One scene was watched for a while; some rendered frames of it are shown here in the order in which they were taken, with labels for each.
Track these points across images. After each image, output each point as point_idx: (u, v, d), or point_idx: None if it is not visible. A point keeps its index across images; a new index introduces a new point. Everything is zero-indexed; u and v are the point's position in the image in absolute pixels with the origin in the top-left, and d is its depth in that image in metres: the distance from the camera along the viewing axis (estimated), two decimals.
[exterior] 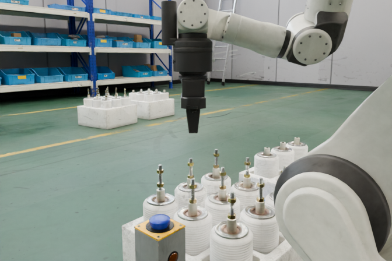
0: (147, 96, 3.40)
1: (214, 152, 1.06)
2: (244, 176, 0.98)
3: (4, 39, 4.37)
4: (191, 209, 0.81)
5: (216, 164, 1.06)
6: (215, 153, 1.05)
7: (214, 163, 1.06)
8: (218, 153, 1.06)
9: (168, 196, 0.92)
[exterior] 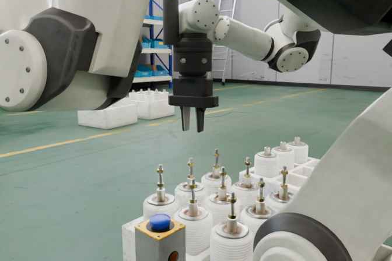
0: (147, 96, 3.40)
1: (214, 152, 1.06)
2: (244, 176, 0.98)
3: None
4: (191, 209, 0.80)
5: (216, 163, 1.06)
6: (215, 153, 1.05)
7: (215, 163, 1.06)
8: (218, 153, 1.06)
9: (169, 195, 0.92)
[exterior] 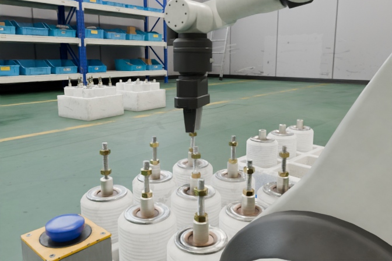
0: (135, 85, 3.13)
1: None
2: (229, 162, 0.71)
3: None
4: (143, 207, 0.53)
5: (192, 147, 0.78)
6: None
7: (191, 145, 0.79)
8: (195, 132, 0.79)
9: (120, 187, 0.65)
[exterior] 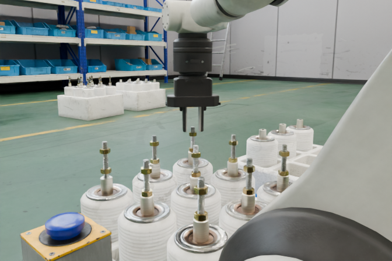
0: (135, 85, 3.13)
1: (195, 131, 0.79)
2: (229, 161, 0.71)
3: None
4: (143, 205, 0.53)
5: (191, 145, 0.79)
6: (192, 131, 0.79)
7: None
8: (192, 134, 0.77)
9: (120, 186, 0.65)
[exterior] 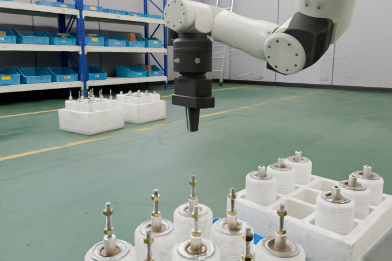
0: (136, 98, 3.15)
1: (193, 182, 0.80)
2: (228, 214, 0.73)
3: None
4: None
5: (194, 193, 0.81)
6: (195, 180, 0.80)
7: (193, 194, 0.81)
8: (189, 181, 0.80)
9: (122, 243, 0.67)
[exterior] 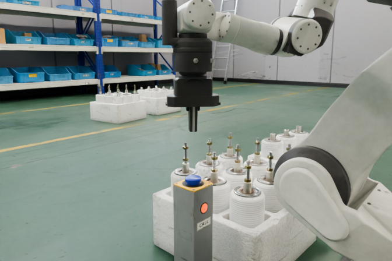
0: (155, 92, 3.57)
1: (231, 136, 1.22)
2: (255, 154, 1.15)
3: (16, 38, 4.54)
4: (213, 177, 0.98)
5: (231, 145, 1.24)
6: (231, 136, 1.23)
7: (230, 145, 1.23)
8: (227, 137, 1.23)
9: (192, 169, 1.09)
